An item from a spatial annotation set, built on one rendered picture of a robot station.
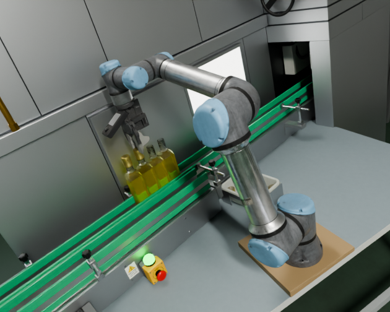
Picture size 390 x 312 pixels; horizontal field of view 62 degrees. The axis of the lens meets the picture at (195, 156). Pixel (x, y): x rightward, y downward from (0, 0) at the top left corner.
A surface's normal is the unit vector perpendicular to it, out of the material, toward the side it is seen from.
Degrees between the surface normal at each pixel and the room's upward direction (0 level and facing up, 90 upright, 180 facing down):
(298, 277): 2
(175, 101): 90
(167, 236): 90
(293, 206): 10
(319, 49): 90
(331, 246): 2
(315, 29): 90
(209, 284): 0
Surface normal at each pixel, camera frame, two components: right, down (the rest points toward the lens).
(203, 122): -0.71, 0.37
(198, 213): 0.65, 0.22
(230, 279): -0.26, -0.84
